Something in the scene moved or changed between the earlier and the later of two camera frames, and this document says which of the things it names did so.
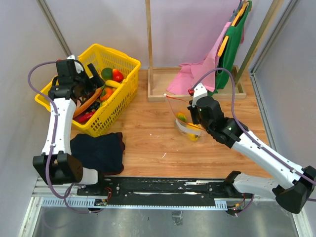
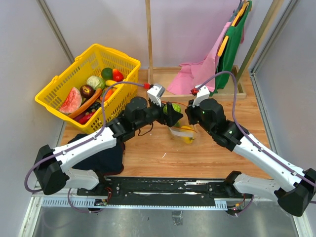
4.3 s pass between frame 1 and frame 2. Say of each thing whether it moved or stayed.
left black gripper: moved
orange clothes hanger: stayed
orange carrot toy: stayed
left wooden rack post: stayed
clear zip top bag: moved
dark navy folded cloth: stayed
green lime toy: stayed
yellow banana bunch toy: moved
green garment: stayed
